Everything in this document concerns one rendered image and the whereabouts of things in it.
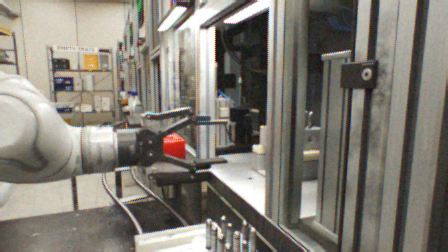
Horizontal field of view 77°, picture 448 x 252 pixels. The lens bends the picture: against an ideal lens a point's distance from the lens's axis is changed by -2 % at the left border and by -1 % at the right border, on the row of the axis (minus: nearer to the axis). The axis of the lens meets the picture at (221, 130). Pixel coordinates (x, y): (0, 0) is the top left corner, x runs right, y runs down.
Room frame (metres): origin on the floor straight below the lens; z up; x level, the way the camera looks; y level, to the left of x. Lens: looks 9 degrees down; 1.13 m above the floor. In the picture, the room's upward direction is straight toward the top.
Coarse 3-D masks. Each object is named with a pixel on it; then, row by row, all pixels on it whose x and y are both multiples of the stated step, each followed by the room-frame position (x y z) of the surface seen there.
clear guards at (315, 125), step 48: (288, 0) 0.41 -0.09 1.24; (336, 0) 0.33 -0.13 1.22; (192, 48) 0.88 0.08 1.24; (288, 48) 0.41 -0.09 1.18; (336, 48) 0.32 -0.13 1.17; (192, 96) 0.88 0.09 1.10; (288, 96) 0.41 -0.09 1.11; (336, 96) 0.32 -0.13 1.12; (192, 144) 0.89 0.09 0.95; (288, 144) 0.40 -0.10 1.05; (336, 144) 0.31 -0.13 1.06; (288, 192) 0.40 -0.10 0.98; (336, 192) 0.31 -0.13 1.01; (336, 240) 0.30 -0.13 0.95
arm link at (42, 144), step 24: (0, 72) 0.38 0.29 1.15; (0, 96) 0.31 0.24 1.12; (24, 96) 0.32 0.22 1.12; (0, 120) 0.30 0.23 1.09; (24, 120) 0.31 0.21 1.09; (48, 120) 0.33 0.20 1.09; (0, 144) 0.29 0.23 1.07; (24, 144) 0.30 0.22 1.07; (48, 144) 0.33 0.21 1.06; (0, 168) 0.30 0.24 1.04; (24, 168) 0.32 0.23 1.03; (48, 168) 0.36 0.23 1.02
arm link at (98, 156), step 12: (84, 132) 0.51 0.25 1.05; (96, 132) 0.51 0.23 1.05; (108, 132) 0.52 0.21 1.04; (84, 144) 0.49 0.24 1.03; (96, 144) 0.50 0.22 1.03; (108, 144) 0.50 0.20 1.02; (84, 156) 0.49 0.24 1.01; (96, 156) 0.49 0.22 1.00; (108, 156) 0.50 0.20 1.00; (84, 168) 0.49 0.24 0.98; (96, 168) 0.50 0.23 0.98; (108, 168) 0.51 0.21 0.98
